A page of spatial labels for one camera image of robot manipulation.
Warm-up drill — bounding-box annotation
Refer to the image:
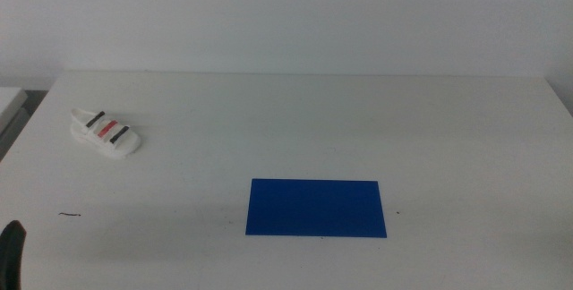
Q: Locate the blue rectangular mat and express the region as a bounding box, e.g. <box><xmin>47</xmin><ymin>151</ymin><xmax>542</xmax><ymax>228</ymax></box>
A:
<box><xmin>244</xmin><ymin>178</ymin><xmax>388</xmax><ymax>239</ymax></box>

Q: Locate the white strappy sandal shoe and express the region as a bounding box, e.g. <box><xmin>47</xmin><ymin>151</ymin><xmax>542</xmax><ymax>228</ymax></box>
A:
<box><xmin>70</xmin><ymin>107</ymin><xmax>142</xmax><ymax>160</ymax></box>

